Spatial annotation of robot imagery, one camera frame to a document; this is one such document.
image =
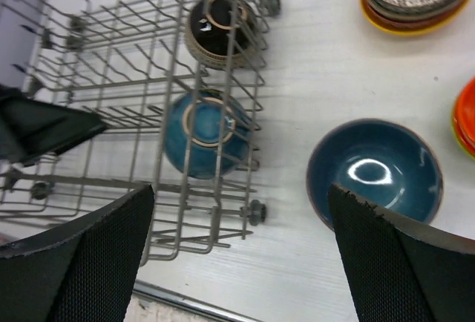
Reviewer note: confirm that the orange bowl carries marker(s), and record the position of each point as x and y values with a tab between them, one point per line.
464	107

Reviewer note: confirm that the glossy teal blue bowl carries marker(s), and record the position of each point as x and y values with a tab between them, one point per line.
209	129

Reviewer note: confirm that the lime green bowl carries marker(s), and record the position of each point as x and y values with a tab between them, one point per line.
460	138

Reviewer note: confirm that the matte blue bowl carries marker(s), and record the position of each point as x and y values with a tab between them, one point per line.
383	161

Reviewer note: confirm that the grey wire dish rack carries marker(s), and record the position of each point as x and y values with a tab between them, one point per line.
127	61

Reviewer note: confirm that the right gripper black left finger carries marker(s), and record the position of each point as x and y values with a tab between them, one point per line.
82	270

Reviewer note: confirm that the black patterned bowl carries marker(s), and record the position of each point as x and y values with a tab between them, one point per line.
218	32

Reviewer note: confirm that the yellow bowl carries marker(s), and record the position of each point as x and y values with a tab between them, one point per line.
414	29

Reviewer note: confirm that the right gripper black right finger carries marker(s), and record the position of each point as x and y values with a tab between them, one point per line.
399	269

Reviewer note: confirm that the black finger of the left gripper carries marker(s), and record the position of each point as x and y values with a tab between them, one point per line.
31	128

